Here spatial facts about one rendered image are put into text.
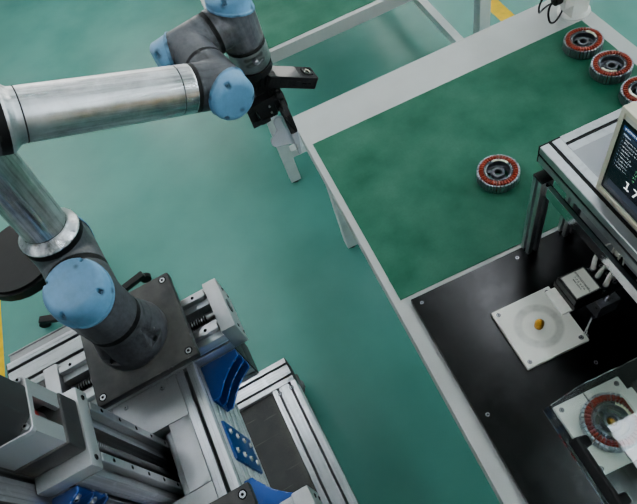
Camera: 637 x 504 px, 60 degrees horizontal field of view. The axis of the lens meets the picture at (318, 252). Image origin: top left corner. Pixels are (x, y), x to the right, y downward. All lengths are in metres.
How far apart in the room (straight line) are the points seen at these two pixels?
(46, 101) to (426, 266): 0.97
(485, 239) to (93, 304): 0.95
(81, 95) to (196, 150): 2.21
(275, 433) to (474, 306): 0.87
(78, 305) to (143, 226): 1.82
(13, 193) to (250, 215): 1.71
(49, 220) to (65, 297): 0.14
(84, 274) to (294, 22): 1.44
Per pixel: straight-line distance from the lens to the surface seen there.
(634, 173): 1.04
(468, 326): 1.36
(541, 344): 1.34
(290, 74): 1.14
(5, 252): 2.34
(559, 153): 1.19
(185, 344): 1.18
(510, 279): 1.42
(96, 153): 3.34
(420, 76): 1.90
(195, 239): 2.66
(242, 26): 1.02
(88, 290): 1.05
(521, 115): 1.76
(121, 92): 0.84
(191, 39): 0.98
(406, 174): 1.63
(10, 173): 1.02
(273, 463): 1.92
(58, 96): 0.83
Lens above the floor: 2.02
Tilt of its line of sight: 56 degrees down
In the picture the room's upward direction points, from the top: 23 degrees counter-clockwise
